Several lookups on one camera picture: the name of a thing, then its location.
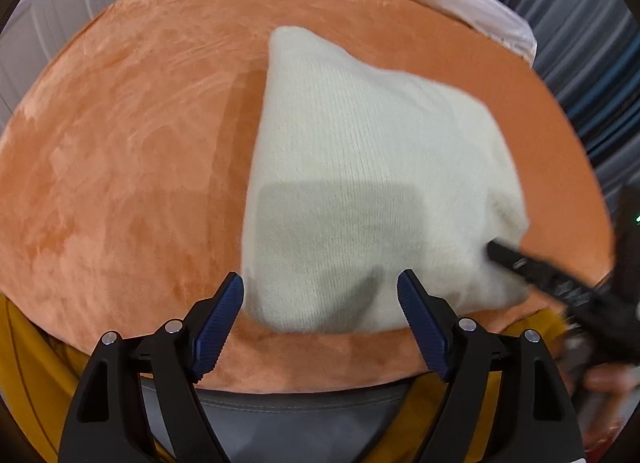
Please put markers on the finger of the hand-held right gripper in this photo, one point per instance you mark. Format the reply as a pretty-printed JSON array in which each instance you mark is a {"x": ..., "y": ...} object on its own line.
[{"x": 530, "y": 268}]

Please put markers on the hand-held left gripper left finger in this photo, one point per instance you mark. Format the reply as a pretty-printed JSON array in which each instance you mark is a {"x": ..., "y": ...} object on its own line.
[{"x": 220, "y": 323}]

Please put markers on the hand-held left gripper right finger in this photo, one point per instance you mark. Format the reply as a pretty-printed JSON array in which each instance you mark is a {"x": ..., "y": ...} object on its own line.
[{"x": 422, "y": 325}]

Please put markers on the cream knitted sweater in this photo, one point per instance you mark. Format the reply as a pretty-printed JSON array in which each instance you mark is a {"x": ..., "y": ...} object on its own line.
[{"x": 360, "y": 153}]

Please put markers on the person's right hand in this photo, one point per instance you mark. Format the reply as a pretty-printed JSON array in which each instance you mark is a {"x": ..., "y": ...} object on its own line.
[{"x": 607, "y": 380}]

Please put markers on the grey cloth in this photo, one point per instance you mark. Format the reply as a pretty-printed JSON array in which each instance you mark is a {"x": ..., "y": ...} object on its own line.
[{"x": 300, "y": 418}]

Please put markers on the orange plush blanket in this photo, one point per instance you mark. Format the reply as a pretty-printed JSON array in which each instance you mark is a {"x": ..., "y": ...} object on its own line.
[{"x": 140, "y": 143}]

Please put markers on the grey-blue striped curtain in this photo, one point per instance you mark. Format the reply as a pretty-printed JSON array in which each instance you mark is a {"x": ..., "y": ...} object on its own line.
[{"x": 575, "y": 43}]

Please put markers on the white panelled door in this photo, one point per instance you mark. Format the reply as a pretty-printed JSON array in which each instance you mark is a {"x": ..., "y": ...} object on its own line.
[{"x": 65, "y": 8}]

